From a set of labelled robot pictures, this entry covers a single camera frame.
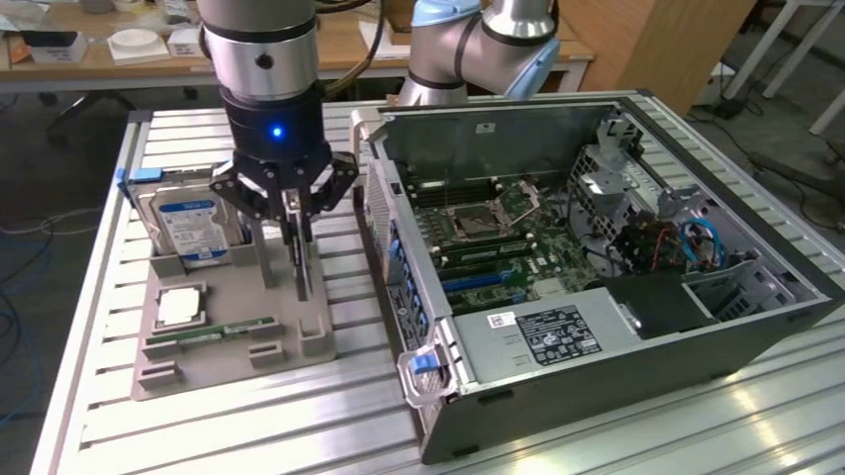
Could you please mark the white table frame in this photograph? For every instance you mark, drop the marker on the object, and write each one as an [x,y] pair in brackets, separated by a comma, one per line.
[792,59]

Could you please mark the graphics card with metal bracket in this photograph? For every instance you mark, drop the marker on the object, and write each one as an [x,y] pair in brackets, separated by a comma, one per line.
[302,267]

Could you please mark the black chair base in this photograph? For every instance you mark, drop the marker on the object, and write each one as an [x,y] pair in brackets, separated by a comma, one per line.
[79,106]

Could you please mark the white paper booklet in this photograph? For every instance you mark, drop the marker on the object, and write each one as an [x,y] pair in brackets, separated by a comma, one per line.
[393,49]

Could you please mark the white round-topped box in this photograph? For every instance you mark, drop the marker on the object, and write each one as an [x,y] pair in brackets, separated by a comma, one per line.
[138,45]

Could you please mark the green RAM stick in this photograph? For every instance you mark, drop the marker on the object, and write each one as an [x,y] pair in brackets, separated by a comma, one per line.
[238,327]

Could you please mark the open black PC case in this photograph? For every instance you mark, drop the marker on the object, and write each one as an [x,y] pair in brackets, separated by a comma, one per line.
[595,396]

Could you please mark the tall metal disk bay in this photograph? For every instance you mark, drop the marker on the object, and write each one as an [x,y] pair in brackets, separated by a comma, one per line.
[608,188]

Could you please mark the brown cardboard box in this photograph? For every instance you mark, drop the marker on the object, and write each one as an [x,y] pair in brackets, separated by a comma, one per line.
[400,17]

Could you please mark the grey power supply unit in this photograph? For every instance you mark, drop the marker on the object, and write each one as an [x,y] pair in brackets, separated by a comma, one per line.
[503,346]

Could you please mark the green motherboard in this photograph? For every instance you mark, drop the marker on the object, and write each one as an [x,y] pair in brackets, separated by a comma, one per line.
[555,247]

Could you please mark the metal socket cover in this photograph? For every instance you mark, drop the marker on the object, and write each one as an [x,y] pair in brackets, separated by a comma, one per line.
[519,202]

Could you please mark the black installed RAM stick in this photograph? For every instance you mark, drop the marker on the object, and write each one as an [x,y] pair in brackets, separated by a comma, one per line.
[482,242]
[489,253]

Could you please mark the wooden desk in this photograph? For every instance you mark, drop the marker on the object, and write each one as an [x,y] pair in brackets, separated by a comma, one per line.
[133,71]

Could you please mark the small white box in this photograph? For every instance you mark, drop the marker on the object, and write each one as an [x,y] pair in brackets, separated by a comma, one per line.
[183,43]

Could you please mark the hard disk with blue bracket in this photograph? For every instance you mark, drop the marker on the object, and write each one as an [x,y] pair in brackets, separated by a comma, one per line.
[189,222]

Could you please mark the wooden cabinet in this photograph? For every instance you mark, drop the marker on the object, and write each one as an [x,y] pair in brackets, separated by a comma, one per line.
[667,49]

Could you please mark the white box with black top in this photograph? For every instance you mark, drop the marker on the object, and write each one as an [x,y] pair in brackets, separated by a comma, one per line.
[57,47]

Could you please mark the blue case latch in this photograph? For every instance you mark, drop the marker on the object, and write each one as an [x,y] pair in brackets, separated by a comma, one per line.
[422,367]

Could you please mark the low metal disk bay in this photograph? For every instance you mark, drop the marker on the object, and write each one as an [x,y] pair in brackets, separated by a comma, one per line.
[733,292]

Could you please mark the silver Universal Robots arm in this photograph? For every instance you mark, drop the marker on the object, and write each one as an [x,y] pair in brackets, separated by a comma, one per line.
[265,44]

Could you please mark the silver CPU chip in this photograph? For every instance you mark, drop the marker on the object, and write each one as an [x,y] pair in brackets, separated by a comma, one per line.
[178,307]

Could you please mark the blue expansion slot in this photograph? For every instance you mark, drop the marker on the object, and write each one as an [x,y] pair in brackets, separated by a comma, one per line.
[476,281]

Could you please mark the grey parts rack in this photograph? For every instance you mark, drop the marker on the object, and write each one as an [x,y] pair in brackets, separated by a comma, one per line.
[232,292]

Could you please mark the CPU socket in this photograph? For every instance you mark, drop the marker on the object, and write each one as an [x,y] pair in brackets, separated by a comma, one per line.
[474,222]

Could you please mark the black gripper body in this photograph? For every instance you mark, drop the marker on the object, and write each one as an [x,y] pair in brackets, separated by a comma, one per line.
[277,148]

